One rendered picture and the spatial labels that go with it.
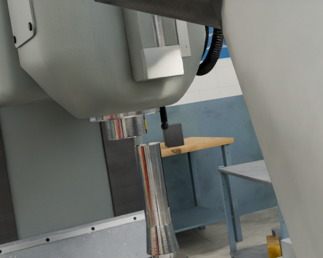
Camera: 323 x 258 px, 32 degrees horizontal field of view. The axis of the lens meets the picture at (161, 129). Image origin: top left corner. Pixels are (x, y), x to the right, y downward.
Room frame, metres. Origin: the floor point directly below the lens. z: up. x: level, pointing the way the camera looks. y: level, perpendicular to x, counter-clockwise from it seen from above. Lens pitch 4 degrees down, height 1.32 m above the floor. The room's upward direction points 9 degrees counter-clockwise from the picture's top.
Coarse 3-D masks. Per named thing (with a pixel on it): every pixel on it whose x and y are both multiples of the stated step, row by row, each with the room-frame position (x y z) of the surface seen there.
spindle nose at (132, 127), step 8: (112, 120) 0.64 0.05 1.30; (120, 120) 0.64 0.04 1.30; (128, 120) 0.64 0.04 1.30; (136, 120) 0.65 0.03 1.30; (144, 120) 0.66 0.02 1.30; (112, 128) 0.65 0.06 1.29; (120, 128) 0.64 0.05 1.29; (128, 128) 0.64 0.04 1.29; (136, 128) 0.64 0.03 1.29; (144, 128) 0.65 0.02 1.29; (112, 136) 0.65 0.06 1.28; (120, 136) 0.64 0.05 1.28; (128, 136) 0.64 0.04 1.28; (136, 136) 0.64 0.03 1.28
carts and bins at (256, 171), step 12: (228, 168) 3.30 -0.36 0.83; (240, 168) 3.23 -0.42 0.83; (252, 168) 3.16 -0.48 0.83; (264, 168) 3.10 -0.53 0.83; (252, 180) 2.88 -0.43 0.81; (264, 180) 2.74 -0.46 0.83; (228, 204) 3.35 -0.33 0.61; (228, 216) 3.35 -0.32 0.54; (228, 228) 3.35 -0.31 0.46; (276, 228) 3.26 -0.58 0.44; (276, 240) 3.12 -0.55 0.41; (240, 252) 3.33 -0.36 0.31; (252, 252) 3.29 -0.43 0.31; (264, 252) 3.26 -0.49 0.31; (276, 252) 3.00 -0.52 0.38
